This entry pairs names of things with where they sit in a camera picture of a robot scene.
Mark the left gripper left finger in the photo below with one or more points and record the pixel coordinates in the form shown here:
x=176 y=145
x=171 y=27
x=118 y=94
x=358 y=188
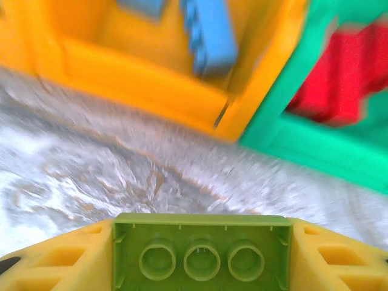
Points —
x=54 y=266

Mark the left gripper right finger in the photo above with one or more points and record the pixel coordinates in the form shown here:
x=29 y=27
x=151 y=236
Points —
x=333 y=263

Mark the lime green lego brick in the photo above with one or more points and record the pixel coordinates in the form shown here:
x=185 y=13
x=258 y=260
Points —
x=203 y=239

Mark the red lego brick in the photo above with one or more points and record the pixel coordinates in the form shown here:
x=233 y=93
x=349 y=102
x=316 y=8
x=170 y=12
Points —
x=342 y=75

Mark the blue lego brick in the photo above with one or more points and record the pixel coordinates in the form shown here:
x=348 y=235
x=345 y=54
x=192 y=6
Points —
x=212 y=39
x=141 y=7

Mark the green plastic bin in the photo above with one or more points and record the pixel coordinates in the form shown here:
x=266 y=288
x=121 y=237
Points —
x=318 y=151

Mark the orange plastic bin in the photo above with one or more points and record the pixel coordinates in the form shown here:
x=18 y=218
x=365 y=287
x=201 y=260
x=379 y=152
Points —
x=151 y=88
x=15 y=45

